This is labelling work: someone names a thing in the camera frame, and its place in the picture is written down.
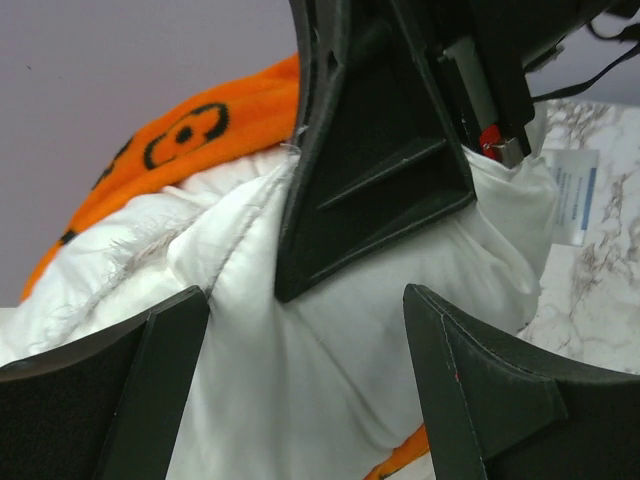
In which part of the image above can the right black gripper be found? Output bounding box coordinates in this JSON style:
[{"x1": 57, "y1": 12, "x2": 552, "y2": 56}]
[{"x1": 392, "y1": 1, "x2": 623, "y2": 155}]

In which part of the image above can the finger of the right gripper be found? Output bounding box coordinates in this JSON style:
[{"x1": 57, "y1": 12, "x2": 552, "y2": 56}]
[{"x1": 275, "y1": 1, "x2": 475, "y2": 302}]

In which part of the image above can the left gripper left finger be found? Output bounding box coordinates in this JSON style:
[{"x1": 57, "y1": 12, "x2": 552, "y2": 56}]
[{"x1": 1, "y1": 287, "x2": 209, "y2": 479}]

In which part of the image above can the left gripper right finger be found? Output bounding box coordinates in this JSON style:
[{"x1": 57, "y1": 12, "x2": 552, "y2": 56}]
[{"x1": 403, "y1": 285, "x2": 639, "y2": 480}]

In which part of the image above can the orange patterned pillowcase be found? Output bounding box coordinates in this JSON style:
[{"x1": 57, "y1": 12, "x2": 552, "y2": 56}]
[{"x1": 1, "y1": 58, "x2": 429, "y2": 479}]

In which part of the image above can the white pillow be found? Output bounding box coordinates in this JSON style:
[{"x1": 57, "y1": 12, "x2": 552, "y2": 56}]
[{"x1": 1, "y1": 147, "x2": 557, "y2": 479}]

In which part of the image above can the white pillow care label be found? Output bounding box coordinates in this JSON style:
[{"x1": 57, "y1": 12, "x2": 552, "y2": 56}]
[{"x1": 544, "y1": 149, "x2": 600, "y2": 247}]

